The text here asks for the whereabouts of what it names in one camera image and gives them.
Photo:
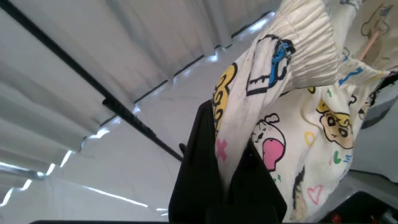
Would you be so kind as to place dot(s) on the pink clothes hanger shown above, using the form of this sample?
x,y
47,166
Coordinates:
x,y
368,45

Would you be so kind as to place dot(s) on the black clothes rack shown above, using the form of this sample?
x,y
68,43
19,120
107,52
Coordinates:
x,y
130,119

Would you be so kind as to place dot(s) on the cream printed garment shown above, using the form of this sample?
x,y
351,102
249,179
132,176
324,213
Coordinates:
x,y
311,46

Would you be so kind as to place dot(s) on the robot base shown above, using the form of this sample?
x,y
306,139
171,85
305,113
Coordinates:
x,y
367,208

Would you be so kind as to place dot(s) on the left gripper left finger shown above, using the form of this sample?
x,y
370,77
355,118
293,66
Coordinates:
x,y
196,186

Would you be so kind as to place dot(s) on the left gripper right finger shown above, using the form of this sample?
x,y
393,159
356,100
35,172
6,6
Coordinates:
x,y
255,196

